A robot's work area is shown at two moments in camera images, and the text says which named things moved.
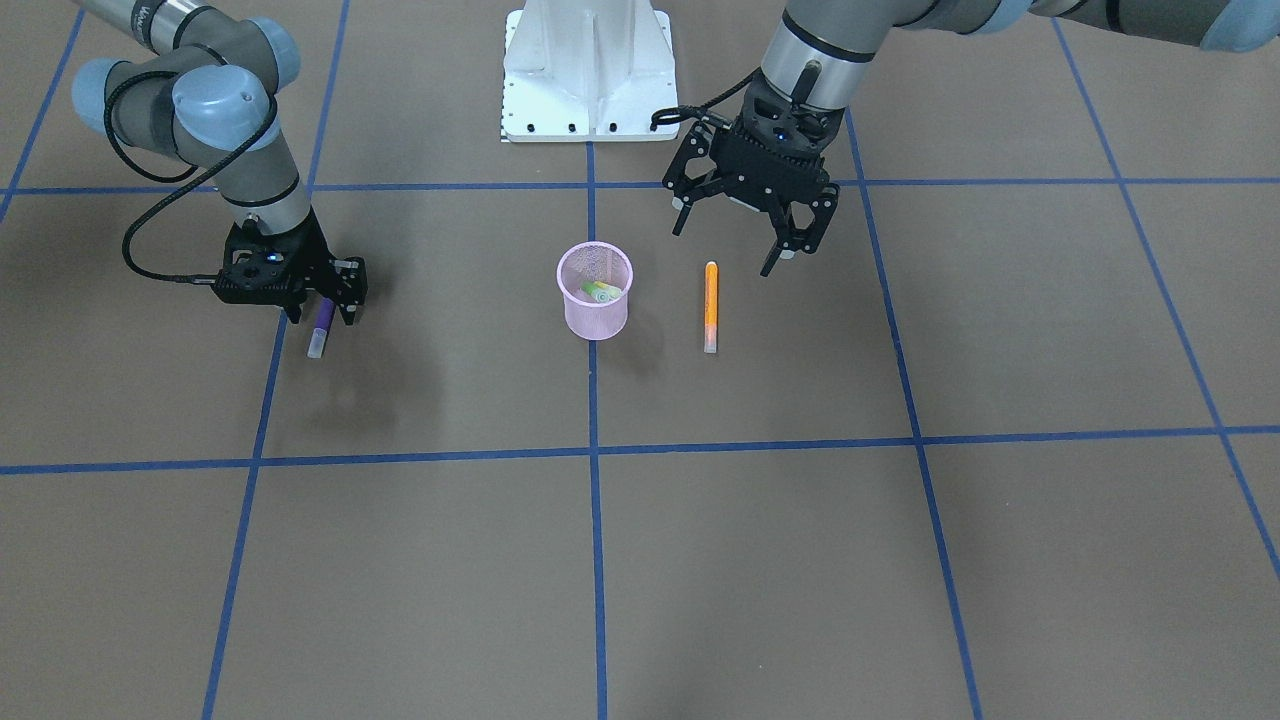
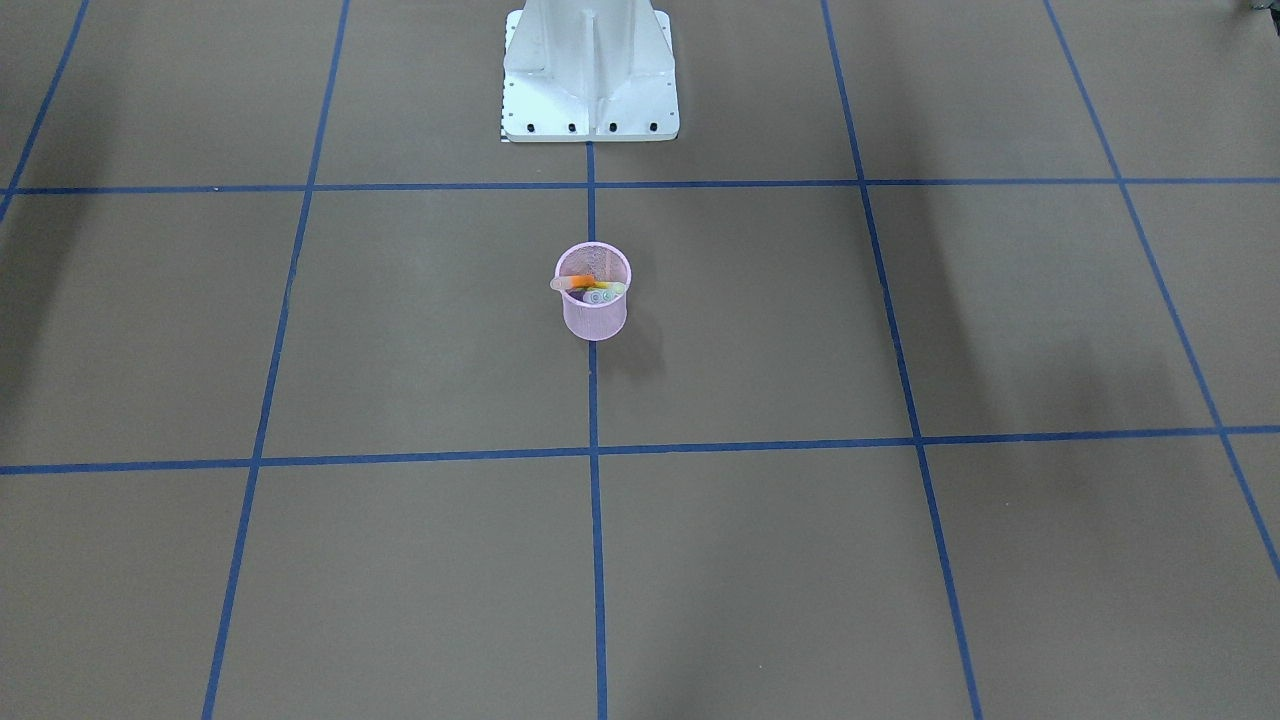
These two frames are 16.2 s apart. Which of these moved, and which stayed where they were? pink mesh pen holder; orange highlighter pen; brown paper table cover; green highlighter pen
Moved: orange highlighter pen
Stayed: brown paper table cover; green highlighter pen; pink mesh pen holder
